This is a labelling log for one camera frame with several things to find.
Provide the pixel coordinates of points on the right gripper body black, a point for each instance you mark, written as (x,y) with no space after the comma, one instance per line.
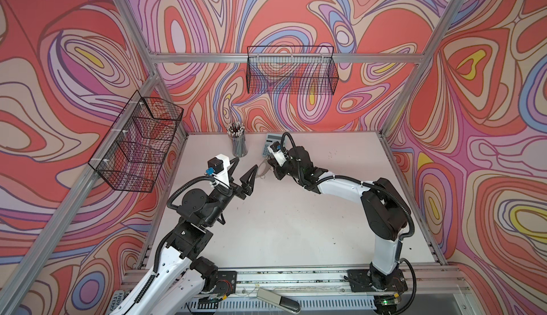
(286,169)

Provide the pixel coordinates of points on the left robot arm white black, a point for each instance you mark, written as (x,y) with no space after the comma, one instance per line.
(179,272)

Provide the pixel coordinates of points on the printed booklet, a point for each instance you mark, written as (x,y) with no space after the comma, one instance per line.
(116,300)

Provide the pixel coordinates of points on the black wire basket wall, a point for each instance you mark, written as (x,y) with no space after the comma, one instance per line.
(293,70)
(142,136)

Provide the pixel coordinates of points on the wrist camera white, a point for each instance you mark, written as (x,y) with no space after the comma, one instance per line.
(218,169)
(277,152)

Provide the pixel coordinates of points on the black wire basket back wall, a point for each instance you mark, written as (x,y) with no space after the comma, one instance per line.
(293,70)

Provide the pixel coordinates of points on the teal calculator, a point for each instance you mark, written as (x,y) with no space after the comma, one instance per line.
(270,139)

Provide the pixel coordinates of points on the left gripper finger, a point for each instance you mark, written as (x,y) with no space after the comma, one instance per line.
(248,180)
(233,164)

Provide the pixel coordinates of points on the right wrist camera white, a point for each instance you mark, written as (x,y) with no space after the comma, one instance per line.
(277,152)

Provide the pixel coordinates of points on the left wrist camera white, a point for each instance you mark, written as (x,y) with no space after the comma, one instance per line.
(218,169)

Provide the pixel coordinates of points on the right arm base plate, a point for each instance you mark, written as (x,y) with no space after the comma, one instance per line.
(365,280)

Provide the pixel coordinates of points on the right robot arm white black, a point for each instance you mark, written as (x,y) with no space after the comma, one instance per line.
(387,214)

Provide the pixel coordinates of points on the pencil cup with pencils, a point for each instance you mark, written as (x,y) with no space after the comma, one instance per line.
(236,133)

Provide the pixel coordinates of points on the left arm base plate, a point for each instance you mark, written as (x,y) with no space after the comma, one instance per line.
(218,283)

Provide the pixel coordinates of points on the grey foot pedal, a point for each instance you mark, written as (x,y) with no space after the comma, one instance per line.
(279,301)

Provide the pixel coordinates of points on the black wire basket left wall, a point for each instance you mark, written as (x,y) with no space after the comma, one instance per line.
(142,136)

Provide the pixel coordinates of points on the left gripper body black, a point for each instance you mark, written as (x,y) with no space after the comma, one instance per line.
(238,192)

